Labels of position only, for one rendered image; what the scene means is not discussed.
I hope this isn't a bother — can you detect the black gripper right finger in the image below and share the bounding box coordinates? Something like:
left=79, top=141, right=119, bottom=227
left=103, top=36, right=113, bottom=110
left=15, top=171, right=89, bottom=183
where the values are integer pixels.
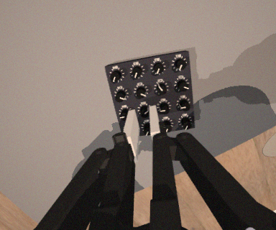
left=149, top=105, right=276, bottom=230

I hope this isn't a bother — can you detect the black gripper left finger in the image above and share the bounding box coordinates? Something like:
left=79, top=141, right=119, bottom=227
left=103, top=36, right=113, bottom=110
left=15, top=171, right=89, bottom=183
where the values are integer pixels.
left=33, top=109, right=140, bottom=230

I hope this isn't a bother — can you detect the dark grey knob box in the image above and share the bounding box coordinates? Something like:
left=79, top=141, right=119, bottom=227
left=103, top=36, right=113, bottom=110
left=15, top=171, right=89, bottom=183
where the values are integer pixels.
left=104, top=50, right=195, bottom=136

